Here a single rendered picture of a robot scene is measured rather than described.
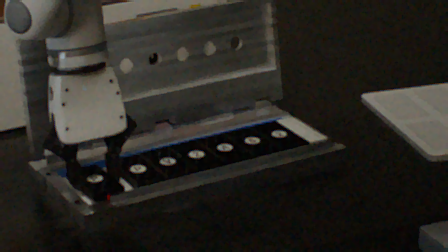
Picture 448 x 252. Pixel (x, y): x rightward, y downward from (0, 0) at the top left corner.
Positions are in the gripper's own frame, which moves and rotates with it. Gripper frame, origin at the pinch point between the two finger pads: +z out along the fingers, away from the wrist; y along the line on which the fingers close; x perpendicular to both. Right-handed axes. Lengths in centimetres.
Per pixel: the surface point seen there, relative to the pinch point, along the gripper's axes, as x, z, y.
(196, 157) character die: -0.4, 1.4, 16.3
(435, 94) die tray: 6, 2, 67
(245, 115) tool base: 12.2, 0.0, 32.5
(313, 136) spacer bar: -2.6, 2.1, 35.8
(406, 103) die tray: 5, 3, 60
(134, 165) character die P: 1.9, 1.0, 7.1
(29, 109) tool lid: 10.1, -8.9, -4.8
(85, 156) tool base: 11.1, 0.3, 3.2
